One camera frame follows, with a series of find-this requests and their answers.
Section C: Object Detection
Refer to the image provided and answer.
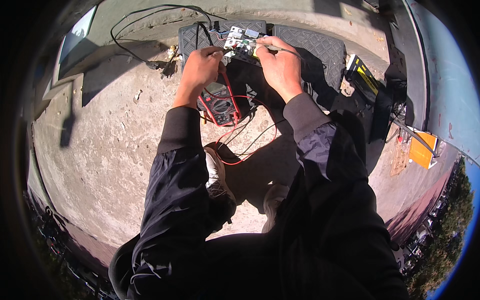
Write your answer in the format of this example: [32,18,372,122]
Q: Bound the black and yellow battery box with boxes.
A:
[344,53,382,104]

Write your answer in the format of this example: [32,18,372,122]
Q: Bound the black case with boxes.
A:
[369,64,409,145]

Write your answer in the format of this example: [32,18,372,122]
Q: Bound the black multimeter test lead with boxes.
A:
[217,42,306,158]

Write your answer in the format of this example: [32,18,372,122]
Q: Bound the grey metal rod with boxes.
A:
[392,119,442,158]

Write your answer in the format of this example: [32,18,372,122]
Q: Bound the grey textured foot pad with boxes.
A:
[272,24,348,110]
[178,19,268,73]

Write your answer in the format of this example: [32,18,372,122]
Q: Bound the person's body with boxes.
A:
[108,109,410,300]

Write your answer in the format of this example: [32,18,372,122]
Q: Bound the person's left hand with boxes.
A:
[182,46,228,99]

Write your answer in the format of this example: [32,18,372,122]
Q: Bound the person's right hand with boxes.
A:
[254,35,305,95]

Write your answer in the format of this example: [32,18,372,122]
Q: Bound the black power cable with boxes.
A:
[110,4,226,71]

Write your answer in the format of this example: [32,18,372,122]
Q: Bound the crumpled paper scraps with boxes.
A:
[165,45,184,63]

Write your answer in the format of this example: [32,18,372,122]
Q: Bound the orange cardboard box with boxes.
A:
[408,130,439,170]

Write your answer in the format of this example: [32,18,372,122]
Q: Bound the white circuit board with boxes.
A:
[223,26,269,63]

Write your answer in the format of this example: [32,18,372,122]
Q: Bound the glass window pane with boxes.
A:
[58,5,98,65]

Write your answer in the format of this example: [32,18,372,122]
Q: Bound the brown cardboard piece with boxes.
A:
[390,142,410,177]

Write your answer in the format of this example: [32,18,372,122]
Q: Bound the black and red multimeter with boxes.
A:
[197,82,242,127]

